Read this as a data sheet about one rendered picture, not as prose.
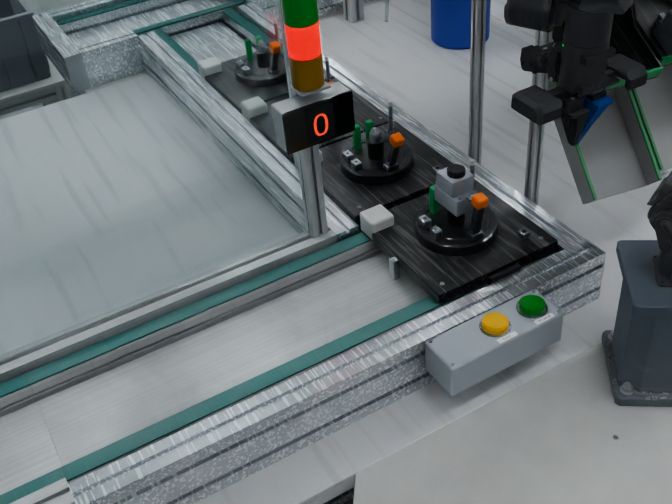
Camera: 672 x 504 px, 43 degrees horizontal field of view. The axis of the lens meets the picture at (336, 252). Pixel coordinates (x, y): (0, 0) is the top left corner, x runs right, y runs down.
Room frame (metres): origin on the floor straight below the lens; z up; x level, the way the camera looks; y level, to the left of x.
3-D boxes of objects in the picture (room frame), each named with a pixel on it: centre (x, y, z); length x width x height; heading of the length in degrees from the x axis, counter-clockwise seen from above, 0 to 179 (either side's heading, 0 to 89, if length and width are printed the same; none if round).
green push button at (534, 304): (0.94, -0.29, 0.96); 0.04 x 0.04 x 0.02
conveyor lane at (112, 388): (1.03, 0.07, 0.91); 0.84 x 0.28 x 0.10; 116
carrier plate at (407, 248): (1.14, -0.21, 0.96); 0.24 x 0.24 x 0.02; 26
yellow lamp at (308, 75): (1.16, 0.02, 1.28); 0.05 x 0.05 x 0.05
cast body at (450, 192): (1.15, -0.20, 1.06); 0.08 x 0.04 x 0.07; 26
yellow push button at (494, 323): (0.91, -0.23, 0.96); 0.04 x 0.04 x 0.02
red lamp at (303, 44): (1.16, 0.02, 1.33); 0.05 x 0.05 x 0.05
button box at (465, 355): (0.91, -0.23, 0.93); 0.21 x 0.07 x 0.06; 116
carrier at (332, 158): (1.37, -0.09, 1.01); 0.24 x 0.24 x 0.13; 26
